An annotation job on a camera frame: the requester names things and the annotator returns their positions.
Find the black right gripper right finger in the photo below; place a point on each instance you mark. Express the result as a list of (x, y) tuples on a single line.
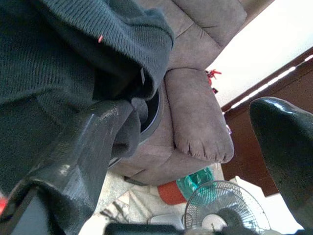
[(288, 159)]

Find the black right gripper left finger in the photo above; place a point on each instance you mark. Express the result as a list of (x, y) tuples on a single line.
[(78, 159)]

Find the black knit garment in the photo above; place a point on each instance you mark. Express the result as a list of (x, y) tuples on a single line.
[(49, 61)]

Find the brown wooden door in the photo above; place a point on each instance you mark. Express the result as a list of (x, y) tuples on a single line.
[(244, 147)]

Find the grey electric fan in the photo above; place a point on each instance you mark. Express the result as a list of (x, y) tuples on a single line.
[(215, 222)]

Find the green plastic bag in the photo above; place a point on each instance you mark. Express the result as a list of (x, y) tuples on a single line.
[(193, 182)]

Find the red plastic stool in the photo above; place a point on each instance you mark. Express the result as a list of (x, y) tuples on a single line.
[(171, 194)]

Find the suede recliner armchair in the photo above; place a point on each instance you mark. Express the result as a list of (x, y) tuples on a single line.
[(195, 110)]

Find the small red ornament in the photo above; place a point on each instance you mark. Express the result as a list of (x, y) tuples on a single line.
[(214, 73)]

